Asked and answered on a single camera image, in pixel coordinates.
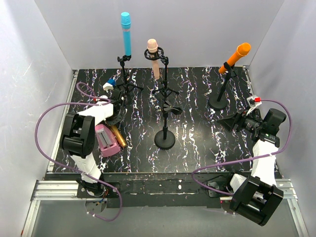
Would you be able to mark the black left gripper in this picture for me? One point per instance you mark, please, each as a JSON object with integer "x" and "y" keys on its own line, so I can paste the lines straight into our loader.
{"x": 118, "y": 99}

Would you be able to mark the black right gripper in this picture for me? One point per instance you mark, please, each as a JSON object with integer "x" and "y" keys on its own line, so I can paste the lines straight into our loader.
{"x": 237, "y": 120}

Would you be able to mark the black round-base shock-mount stand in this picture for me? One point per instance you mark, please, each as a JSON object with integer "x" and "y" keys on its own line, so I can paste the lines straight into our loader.
{"x": 219, "y": 101}

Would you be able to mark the black tripod mic stand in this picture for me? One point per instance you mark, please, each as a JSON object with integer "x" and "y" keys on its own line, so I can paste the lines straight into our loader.
{"x": 126, "y": 87}

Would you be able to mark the black round-base clip stand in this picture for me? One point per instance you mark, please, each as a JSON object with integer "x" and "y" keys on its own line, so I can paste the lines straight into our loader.
{"x": 165, "y": 139}

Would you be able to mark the black small tripod stand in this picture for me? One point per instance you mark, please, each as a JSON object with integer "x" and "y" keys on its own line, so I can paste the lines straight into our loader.
{"x": 154, "y": 55}

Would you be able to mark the orange microphone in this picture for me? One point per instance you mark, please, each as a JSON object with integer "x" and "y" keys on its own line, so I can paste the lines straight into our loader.
{"x": 241, "y": 51}

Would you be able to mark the blue microphone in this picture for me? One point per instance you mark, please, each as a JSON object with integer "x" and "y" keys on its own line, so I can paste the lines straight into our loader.
{"x": 126, "y": 25}

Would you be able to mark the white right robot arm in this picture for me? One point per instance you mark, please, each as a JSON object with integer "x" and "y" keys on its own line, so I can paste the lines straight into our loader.
{"x": 256, "y": 197}

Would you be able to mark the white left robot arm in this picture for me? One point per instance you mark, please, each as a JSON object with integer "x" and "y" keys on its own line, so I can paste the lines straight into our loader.
{"x": 82, "y": 130}

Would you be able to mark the white and blue small object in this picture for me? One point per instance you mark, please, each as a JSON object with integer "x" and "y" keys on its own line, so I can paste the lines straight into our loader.
{"x": 109, "y": 85}

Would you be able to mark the gold microphone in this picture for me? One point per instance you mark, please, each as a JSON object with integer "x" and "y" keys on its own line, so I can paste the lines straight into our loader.
{"x": 118, "y": 136}

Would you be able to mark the pink box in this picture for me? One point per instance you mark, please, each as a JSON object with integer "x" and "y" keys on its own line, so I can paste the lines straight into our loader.
{"x": 107, "y": 142}

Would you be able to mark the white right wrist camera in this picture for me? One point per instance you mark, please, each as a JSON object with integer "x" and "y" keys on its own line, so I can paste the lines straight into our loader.
{"x": 253, "y": 101}

